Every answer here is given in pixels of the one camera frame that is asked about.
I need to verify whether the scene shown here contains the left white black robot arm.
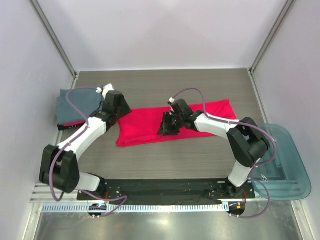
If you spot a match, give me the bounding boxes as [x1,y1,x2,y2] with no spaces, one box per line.
[39,89,132,200]

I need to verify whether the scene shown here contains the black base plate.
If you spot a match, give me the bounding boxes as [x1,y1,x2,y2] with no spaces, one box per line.
[91,178,256,206]

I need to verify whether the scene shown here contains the right aluminium frame post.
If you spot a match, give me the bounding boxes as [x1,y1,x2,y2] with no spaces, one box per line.
[248,0,296,76]

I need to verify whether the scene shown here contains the slotted cable duct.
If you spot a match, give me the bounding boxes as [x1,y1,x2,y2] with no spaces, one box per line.
[42,202,229,214]

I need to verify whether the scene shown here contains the folded grey-blue t shirt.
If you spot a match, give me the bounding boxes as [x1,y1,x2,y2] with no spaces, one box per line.
[56,88,104,125]

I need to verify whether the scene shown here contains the aluminium frame post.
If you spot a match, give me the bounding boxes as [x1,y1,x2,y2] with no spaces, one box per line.
[28,0,77,79]
[248,0,296,76]

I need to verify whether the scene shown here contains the blue plastic bin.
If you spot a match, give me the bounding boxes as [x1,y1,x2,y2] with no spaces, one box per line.
[251,124,312,201]

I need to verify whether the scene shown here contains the folded black t shirt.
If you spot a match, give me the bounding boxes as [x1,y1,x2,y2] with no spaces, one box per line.
[57,123,84,131]

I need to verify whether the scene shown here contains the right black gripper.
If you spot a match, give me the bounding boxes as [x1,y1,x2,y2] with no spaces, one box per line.
[157,111,184,136]

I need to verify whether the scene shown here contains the left aluminium frame post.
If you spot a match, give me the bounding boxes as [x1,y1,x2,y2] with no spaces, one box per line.
[28,0,77,79]

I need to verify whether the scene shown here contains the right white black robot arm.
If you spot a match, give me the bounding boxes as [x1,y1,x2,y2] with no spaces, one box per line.
[157,98,270,198]

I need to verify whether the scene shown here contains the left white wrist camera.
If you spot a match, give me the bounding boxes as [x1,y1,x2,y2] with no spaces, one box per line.
[96,83,115,99]

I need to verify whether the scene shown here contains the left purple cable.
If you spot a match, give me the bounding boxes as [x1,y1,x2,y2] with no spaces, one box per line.
[49,86,128,217]

